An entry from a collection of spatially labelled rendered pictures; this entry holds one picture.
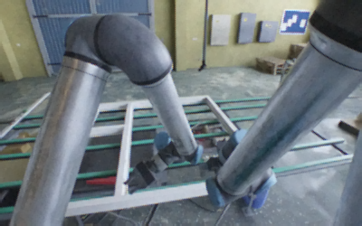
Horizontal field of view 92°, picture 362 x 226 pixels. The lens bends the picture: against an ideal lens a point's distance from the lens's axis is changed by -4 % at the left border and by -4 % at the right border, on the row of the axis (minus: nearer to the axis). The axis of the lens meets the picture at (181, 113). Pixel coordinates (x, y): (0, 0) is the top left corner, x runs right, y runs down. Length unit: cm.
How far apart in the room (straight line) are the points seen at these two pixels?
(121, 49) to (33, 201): 38
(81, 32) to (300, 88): 44
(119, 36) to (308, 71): 33
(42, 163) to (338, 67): 54
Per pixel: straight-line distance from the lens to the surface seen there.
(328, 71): 29
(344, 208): 51
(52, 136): 48
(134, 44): 41
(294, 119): 32
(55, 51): 798
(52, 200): 53
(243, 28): 813
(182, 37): 711
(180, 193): 124
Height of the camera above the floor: 189
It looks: 28 degrees down
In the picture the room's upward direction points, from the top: straight up
